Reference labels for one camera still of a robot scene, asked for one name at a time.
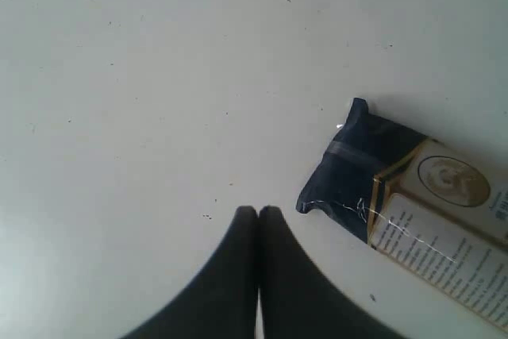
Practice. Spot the dark noodle package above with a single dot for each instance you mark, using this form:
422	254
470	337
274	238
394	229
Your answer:
429	209

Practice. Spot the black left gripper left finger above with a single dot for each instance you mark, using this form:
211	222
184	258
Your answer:
221	300

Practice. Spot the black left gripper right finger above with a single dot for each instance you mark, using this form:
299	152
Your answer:
297	300

